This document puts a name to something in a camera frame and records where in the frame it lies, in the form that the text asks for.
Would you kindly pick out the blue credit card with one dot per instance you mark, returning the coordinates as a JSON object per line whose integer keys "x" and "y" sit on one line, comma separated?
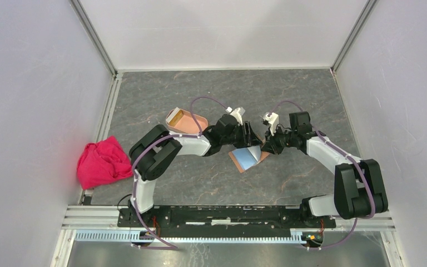
{"x": 247, "y": 157}

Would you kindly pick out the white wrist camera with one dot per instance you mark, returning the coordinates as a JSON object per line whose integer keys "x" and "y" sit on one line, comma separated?
{"x": 272, "y": 120}
{"x": 237, "y": 113}

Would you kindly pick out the red crumpled cloth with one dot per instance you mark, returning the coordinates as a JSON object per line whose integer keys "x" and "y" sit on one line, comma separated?
{"x": 102, "y": 163}

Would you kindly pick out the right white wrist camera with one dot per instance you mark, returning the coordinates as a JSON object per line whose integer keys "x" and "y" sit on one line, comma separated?
{"x": 272, "y": 120}

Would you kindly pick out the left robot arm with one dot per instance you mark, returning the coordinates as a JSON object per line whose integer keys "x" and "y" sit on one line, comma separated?
{"x": 153, "y": 154}

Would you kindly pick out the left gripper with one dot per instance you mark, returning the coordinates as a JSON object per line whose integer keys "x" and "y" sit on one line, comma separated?
{"x": 249, "y": 139}

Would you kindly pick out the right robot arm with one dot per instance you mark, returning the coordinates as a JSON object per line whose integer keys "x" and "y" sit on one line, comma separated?
{"x": 359, "y": 189}

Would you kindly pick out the tan leather card holder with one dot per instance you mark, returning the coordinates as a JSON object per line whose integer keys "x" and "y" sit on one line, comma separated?
{"x": 264, "y": 155}

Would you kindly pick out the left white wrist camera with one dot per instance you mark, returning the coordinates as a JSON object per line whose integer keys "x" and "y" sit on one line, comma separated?
{"x": 237, "y": 113}

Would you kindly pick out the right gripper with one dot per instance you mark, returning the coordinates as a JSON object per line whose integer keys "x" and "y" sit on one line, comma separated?
{"x": 268, "y": 147}

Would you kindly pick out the pink oval tray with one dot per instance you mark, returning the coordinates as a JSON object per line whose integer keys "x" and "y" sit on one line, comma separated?
{"x": 182, "y": 121}

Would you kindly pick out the white toothed cable duct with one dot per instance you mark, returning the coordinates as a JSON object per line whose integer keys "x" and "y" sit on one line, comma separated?
{"x": 135, "y": 236}

